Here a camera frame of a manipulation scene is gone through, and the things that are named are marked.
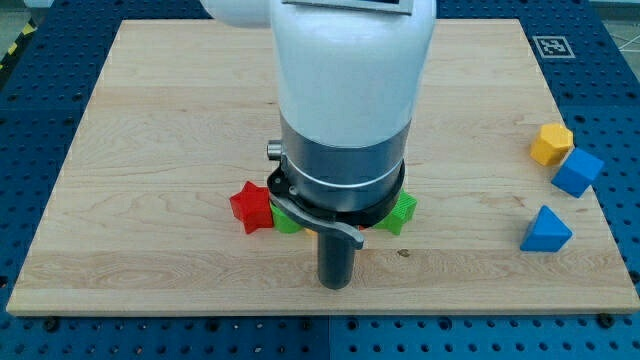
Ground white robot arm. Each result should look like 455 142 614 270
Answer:
202 0 437 226

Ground green round block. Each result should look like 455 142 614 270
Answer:
270 203 302 234

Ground red star block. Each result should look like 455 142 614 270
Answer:
229 181 274 234

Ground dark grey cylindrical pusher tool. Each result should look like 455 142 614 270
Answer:
317 233 355 290

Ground green star block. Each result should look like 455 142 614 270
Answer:
375 190 418 235

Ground wooden board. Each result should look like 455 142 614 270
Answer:
7 19 639 317

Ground blue triangle block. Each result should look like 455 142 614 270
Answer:
520 205 573 252

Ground yellow hexagon block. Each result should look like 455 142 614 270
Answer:
529 123 574 166

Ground blue cube block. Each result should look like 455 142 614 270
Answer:
551 148 604 198

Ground white fiducial marker tag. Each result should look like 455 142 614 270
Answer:
533 35 575 59

